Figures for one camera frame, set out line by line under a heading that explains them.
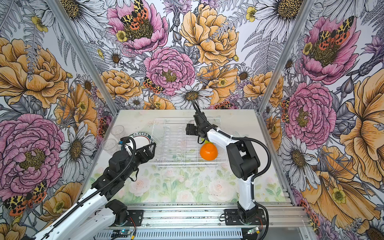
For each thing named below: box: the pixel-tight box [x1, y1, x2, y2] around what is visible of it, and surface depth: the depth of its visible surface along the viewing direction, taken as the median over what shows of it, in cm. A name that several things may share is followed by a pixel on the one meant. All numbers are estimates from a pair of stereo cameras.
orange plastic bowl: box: [200, 142, 218, 161], surface depth 95 cm
